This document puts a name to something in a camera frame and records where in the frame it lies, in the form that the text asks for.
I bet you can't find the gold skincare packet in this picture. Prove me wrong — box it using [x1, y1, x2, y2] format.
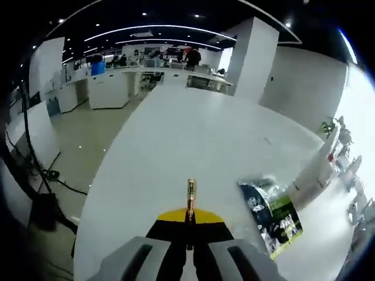
[186, 177, 197, 229]

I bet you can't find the green potted plant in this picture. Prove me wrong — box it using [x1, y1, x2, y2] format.
[318, 115, 356, 146]

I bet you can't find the grey office chair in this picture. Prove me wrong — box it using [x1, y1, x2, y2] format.
[141, 70, 165, 89]

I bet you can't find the black floor box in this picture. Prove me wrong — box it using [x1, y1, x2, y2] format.
[30, 192, 60, 232]

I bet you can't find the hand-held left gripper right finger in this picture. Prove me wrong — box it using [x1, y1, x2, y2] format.
[192, 207, 288, 281]

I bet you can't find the long white counter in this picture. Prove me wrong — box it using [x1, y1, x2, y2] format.
[58, 66, 234, 111]

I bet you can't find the blue storage box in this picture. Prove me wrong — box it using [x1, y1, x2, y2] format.
[90, 60, 106, 77]

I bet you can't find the black green skincare sachet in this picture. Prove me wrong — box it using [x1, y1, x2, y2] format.
[237, 176, 305, 261]

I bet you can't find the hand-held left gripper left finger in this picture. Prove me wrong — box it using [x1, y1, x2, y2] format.
[87, 207, 190, 281]

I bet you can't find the white skincare tube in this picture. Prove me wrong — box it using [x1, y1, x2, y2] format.
[292, 152, 322, 194]

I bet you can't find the red-collared white skincare bottle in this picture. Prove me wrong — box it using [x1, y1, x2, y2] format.
[316, 142, 337, 190]

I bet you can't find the black floor cable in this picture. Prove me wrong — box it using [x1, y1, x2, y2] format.
[4, 83, 90, 235]

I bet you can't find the long ceiling light strip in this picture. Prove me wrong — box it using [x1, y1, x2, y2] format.
[339, 28, 359, 66]

